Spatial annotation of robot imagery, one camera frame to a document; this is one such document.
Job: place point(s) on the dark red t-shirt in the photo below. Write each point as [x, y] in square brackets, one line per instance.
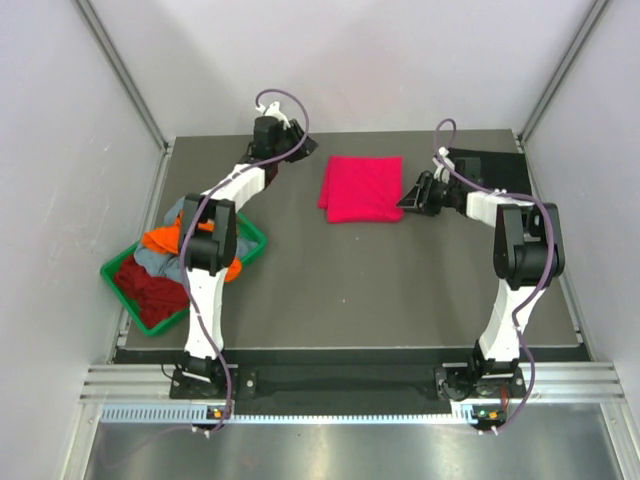
[158, 298]

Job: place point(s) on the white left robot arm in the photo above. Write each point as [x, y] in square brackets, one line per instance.
[208, 237]

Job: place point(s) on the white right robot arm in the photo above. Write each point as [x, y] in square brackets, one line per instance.
[528, 252]

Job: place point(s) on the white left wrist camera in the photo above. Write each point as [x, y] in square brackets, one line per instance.
[273, 110]

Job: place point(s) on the orange t-shirt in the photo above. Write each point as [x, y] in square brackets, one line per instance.
[158, 251]

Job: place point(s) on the folded black t-shirt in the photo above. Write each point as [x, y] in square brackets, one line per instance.
[493, 170]

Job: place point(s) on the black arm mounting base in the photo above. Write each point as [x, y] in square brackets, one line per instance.
[431, 373]

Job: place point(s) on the pink t-shirt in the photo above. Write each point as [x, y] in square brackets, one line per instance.
[362, 189]

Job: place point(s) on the right aluminium frame post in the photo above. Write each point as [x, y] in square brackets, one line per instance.
[586, 27]

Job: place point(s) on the grey t-shirt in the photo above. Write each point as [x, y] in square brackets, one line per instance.
[243, 248]

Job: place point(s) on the aluminium frame post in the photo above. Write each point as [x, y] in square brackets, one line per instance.
[586, 27]
[101, 36]

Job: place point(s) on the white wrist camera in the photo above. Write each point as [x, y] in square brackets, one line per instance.
[273, 110]
[444, 166]

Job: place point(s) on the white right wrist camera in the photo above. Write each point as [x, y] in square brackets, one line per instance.
[444, 166]

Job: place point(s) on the green plastic bin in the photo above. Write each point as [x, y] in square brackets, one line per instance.
[245, 229]

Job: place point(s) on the left aluminium frame post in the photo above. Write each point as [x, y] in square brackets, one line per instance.
[101, 36]

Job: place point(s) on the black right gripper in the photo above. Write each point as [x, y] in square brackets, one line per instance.
[417, 199]

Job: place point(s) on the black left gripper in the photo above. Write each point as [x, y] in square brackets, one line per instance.
[297, 135]

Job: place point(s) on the slotted cable duct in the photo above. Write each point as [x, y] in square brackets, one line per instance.
[210, 415]

